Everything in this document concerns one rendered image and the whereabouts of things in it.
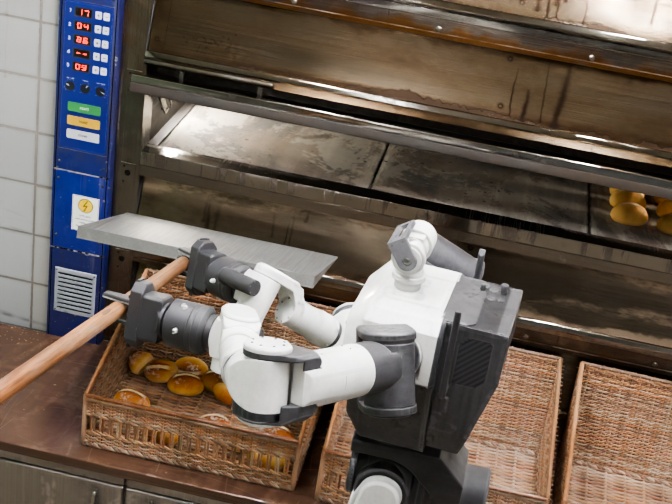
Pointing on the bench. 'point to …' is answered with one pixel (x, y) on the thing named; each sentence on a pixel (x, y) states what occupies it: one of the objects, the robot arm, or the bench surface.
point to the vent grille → (74, 292)
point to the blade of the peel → (153, 243)
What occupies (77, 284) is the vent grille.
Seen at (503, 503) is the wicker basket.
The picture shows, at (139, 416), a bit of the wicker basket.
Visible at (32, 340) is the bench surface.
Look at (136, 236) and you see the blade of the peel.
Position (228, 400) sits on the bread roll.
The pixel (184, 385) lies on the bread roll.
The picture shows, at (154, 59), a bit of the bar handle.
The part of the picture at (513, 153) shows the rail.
